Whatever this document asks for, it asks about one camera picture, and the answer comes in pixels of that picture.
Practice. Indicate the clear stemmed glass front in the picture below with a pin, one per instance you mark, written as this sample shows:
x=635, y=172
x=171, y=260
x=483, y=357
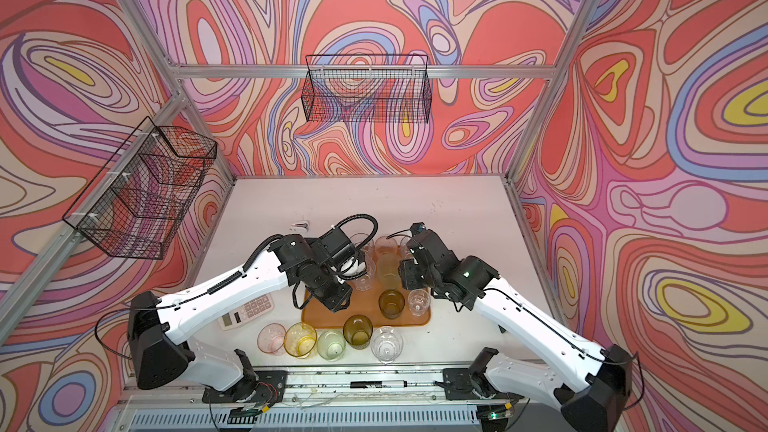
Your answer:
x=386, y=344

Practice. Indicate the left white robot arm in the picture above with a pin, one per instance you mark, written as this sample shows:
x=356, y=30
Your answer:
x=161, y=330

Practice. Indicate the light green glass front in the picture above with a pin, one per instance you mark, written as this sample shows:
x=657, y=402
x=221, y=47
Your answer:
x=331, y=345

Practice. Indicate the black pen on rail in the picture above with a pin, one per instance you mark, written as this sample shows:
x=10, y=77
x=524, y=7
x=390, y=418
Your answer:
x=382, y=384

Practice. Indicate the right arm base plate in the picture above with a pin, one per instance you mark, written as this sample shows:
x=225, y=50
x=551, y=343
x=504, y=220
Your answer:
x=467, y=384

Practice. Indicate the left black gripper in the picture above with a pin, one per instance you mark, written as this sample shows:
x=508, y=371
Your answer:
x=342, y=301

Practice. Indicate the dark olive glass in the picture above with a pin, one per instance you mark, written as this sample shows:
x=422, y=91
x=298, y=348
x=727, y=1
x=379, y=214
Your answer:
x=357, y=331

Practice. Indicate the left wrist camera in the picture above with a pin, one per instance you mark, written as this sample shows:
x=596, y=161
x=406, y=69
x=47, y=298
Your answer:
x=355, y=268

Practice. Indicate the left black wire basket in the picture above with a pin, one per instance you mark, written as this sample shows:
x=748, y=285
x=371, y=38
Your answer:
x=147, y=196

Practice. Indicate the black wire basket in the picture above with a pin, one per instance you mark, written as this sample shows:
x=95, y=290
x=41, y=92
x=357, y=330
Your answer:
x=367, y=88
x=147, y=196

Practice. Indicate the small clear glass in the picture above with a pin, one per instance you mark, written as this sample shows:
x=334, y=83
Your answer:
x=419, y=302

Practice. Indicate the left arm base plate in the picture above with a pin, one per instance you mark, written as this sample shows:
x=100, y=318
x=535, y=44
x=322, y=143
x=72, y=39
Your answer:
x=264, y=388

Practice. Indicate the frosted pale green tumbler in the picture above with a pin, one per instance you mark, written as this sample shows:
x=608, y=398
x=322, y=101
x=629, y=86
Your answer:
x=387, y=270

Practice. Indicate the yellow glass front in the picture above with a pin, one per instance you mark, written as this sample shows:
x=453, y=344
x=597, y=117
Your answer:
x=300, y=340

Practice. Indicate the clear ribbed glass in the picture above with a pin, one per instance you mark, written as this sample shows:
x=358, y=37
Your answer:
x=404, y=249

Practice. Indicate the frosted pink tumbler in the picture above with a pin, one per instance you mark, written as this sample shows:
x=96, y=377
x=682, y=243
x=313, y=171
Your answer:
x=386, y=245

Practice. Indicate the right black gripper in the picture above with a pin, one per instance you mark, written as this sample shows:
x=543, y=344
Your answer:
x=408, y=277

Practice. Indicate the pink white calculator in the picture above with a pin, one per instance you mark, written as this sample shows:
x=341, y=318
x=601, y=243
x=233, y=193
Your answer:
x=246, y=313

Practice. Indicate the small white stapler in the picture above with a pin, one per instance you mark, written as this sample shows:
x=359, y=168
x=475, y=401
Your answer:
x=300, y=227

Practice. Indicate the back black wire basket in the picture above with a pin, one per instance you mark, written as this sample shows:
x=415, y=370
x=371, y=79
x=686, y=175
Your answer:
x=367, y=88

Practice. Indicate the pink glass front left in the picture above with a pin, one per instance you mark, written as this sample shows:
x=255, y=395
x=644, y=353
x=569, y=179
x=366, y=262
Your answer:
x=271, y=338

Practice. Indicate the orange rectangular tray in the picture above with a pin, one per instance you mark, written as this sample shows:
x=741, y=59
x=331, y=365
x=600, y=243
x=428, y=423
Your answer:
x=365, y=303

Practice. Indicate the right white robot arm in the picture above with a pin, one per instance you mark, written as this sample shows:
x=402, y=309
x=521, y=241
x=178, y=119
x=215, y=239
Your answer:
x=588, y=383

